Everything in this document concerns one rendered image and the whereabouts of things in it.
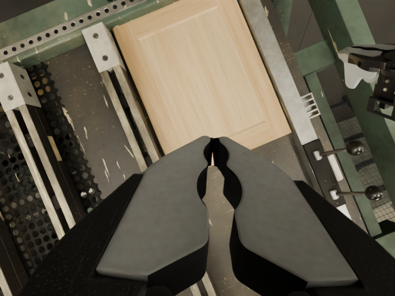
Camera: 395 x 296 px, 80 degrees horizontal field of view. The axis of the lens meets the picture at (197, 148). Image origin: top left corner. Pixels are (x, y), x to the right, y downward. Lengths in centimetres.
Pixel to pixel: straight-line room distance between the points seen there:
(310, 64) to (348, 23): 14
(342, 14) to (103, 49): 67
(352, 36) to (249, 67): 29
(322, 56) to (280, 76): 20
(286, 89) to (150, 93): 39
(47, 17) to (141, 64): 29
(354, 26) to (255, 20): 28
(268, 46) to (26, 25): 69
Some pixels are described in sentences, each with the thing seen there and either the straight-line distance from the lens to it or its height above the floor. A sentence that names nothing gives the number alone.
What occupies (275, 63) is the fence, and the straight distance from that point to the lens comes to 75.
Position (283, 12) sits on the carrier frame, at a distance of 118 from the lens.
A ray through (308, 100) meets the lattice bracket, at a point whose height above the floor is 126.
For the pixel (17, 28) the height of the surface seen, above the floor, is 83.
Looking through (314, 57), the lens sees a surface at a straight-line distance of 89.
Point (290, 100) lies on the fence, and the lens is 74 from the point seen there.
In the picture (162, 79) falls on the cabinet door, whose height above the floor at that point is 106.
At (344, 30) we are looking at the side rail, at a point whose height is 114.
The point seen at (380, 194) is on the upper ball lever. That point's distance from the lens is 72.
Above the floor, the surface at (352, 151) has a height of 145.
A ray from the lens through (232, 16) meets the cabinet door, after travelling 81.
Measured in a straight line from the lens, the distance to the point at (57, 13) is 86.
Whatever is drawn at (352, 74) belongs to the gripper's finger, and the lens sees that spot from 47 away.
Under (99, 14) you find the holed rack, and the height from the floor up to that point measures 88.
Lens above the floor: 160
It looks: 30 degrees down
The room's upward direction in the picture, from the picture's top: 157 degrees clockwise
